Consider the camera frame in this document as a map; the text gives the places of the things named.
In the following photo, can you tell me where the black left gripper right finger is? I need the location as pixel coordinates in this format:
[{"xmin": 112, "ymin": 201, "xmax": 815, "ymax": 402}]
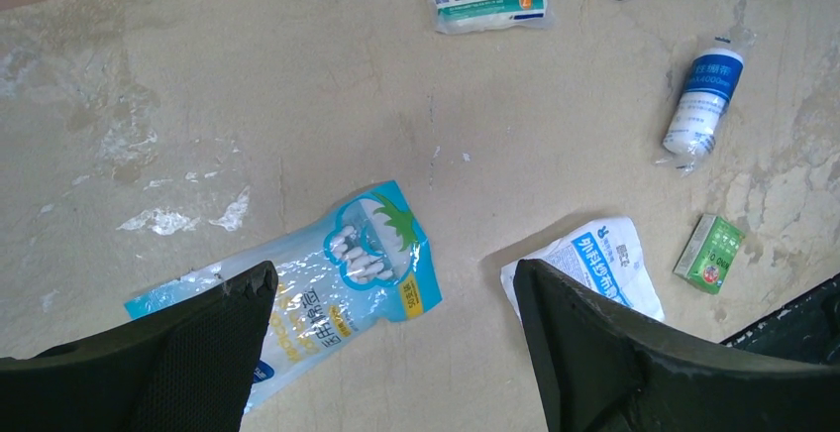
[{"xmin": 513, "ymin": 260, "xmax": 839, "ymax": 431}]

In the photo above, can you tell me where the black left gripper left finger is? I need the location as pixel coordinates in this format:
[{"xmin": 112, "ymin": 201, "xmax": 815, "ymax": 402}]
[{"xmin": 1, "ymin": 262, "xmax": 278, "ymax": 431}]

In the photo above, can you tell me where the small green medicine box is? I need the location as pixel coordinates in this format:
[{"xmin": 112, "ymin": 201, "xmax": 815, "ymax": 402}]
[{"xmin": 673, "ymin": 214, "xmax": 745, "ymax": 294}]

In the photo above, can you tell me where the white gauze dressing packet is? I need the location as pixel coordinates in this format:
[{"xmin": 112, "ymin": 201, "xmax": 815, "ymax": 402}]
[{"xmin": 525, "ymin": 216, "xmax": 666, "ymax": 322}]

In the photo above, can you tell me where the blue cotton swab bag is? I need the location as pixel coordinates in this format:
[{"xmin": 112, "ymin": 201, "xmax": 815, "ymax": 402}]
[{"xmin": 125, "ymin": 180, "xmax": 442, "ymax": 409}]

